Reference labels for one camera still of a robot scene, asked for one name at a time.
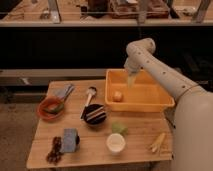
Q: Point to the green item in red bowl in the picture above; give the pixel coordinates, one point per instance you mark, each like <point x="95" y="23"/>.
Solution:
<point x="54" y="110"/>

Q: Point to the grey metal tool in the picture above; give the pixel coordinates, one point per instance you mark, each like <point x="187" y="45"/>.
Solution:
<point x="63" y="93"/>

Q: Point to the yellow corn toy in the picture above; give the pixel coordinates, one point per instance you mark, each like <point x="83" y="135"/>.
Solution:
<point x="156" y="145"/>

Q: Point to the small round orange fruit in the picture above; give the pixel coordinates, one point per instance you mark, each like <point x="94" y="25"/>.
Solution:
<point x="117" y="96"/>

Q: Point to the orange plastic bin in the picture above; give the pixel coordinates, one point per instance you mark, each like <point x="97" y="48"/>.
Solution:
<point x="146" y="95"/>

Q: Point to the black round object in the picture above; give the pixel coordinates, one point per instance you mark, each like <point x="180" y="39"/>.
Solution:
<point x="77" y="139"/>

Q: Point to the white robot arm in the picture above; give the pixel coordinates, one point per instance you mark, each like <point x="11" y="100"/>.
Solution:
<point x="193" y="117"/>

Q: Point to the blue grey sponge block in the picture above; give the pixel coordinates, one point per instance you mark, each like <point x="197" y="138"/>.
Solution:
<point x="69" y="144"/>

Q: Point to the red bowl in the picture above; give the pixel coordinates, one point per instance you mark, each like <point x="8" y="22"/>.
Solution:
<point x="49" y="102"/>

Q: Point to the white cup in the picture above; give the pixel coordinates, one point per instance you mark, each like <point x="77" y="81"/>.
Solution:
<point x="115" y="143"/>

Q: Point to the dark grape bunch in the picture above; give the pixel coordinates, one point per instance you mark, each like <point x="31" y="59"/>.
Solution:
<point x="54" y="156"/>

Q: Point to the black bowl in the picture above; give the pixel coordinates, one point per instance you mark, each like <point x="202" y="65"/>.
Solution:
<point x="94" y="122"/>

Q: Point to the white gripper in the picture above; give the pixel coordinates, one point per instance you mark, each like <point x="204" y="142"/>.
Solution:
<point x="132" y="68"/>

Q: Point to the striped brown white eraser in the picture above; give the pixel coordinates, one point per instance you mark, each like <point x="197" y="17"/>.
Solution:
<point x="95" y="114"/>

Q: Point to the green round object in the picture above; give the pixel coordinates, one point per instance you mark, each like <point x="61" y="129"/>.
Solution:
<point x="119" y="128"/>

